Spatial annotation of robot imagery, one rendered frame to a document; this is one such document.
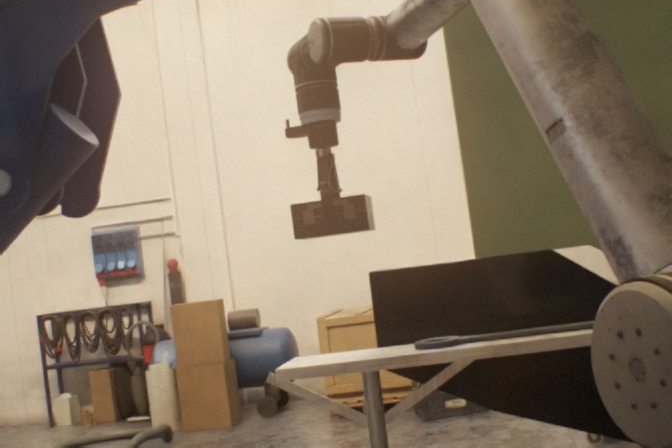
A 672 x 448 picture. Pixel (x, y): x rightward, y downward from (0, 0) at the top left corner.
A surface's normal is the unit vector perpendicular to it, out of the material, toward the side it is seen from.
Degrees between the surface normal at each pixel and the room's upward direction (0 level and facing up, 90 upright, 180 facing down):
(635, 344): 90
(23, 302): 90
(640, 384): 90
